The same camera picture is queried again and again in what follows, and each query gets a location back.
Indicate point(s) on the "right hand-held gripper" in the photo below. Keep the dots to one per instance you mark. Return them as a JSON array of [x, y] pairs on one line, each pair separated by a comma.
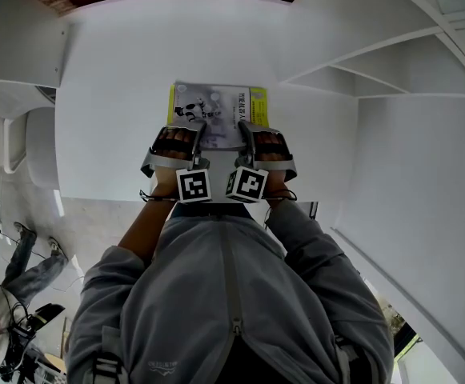
[[248, 186]]

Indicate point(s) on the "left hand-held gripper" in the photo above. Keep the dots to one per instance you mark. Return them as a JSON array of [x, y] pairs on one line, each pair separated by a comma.
[[194, 186]]

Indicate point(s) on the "grey cover yellow band book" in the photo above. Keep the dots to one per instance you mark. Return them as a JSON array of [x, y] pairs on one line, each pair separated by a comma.
[[212, 106]]

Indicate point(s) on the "person's right forearm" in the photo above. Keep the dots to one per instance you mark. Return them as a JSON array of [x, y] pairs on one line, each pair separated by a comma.
[[278, 190]]

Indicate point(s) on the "person's left forearm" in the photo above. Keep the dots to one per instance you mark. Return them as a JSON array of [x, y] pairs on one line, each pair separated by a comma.
[[148, 222]]

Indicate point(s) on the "person's right hand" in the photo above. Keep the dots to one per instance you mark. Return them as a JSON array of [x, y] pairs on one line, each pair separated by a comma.
[[270, 140]]

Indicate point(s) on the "person's left hand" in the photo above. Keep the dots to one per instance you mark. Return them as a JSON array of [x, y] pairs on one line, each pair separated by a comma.
[[176, 136]]

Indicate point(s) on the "white shelf unit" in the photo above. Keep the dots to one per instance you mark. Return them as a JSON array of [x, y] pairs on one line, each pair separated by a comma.
[[116, 114]]

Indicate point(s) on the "person's grey jacket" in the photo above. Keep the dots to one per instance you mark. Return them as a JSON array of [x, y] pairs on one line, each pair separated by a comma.
[[216, 294]]

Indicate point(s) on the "green outdoor foliage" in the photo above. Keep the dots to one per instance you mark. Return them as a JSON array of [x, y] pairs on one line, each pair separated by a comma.
[[392, 314]]

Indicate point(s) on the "black equipment stand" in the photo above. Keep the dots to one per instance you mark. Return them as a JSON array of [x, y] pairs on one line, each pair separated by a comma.
[[46, 316]]

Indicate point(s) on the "black framed window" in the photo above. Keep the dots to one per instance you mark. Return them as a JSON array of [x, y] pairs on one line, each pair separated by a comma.
[[410, 342]]

